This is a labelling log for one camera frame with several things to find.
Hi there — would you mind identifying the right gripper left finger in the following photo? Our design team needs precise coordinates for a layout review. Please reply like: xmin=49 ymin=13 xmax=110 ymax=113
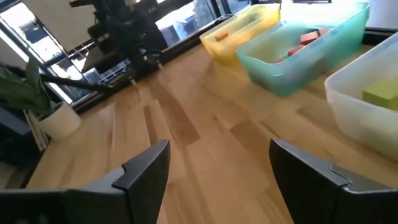
xmin=0 ymin=139 xmax=171 ymax=224

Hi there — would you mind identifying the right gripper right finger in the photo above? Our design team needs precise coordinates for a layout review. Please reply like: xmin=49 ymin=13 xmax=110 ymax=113
xmin=269 ymin=138 xmax=398 ymax=224

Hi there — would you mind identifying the green foam block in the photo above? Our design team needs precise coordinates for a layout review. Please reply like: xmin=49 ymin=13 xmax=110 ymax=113
xmin=362 ymin=78 xmax=398 ymax=112

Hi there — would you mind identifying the clear plastic bin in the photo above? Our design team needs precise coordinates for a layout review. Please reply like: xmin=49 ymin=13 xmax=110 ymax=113
xmin=324 ymin=32 xmax=398 ymax=162

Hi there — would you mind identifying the white plant pot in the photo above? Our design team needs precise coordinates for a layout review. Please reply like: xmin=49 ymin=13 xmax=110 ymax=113
xmin=37 ymin=101 xmax=83 ymax=141

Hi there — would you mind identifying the teal plastic bin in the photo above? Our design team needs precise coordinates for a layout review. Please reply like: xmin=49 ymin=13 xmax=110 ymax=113
xmin=236 ymin=2 xmax=371 ymax=97

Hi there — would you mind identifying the potted green plant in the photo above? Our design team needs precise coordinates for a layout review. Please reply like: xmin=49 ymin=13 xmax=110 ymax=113
xmin=0 ymin=57 xmax=53 ymax=116

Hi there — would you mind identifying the yellow plastic bin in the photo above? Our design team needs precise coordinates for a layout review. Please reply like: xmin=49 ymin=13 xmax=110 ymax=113
xmin=199 ymin=3 xmax=281 ymax=67

